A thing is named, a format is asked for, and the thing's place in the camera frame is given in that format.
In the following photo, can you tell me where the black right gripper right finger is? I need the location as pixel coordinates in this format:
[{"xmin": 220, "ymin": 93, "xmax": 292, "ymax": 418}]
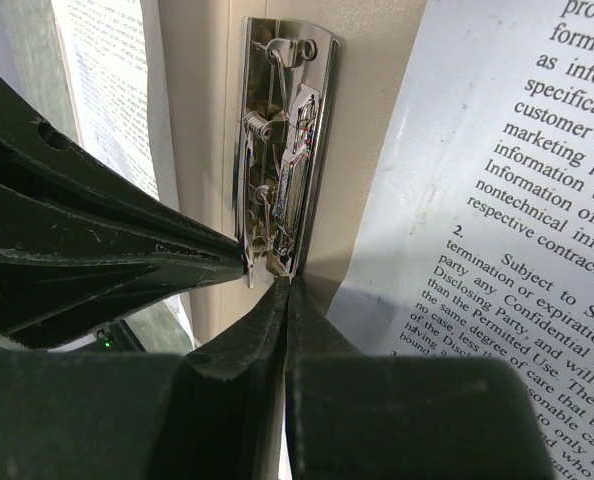
[{"xmin": 151, "ymin": 280, "xmax": 555, "ymax": 479}]

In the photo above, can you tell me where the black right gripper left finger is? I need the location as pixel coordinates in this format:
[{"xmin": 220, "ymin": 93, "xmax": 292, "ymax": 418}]
[{"xmin": 0, "ymin": 77, "xmax": 245, "ymax": 345}]

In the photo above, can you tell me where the printed paper sheet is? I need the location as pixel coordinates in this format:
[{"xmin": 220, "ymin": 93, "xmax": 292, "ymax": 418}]
[
  {"xmin": 52, "ymin": 0, "xmax": 179, "ymax": 210},
  {"xmin": 328, "ymin": 1, "xmax": 594, "ymax": 479}
]

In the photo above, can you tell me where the brown paper folder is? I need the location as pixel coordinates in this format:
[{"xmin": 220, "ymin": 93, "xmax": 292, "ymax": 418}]
[{"xmin": 146, "ymin": 1, "xmax": 425, "ymax": 311}]

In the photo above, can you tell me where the metal folder clip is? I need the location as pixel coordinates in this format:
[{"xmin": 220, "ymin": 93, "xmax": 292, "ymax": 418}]
[{"xmin": 233, "ymin": 16, "xmax": 340, "ymax": 284}]

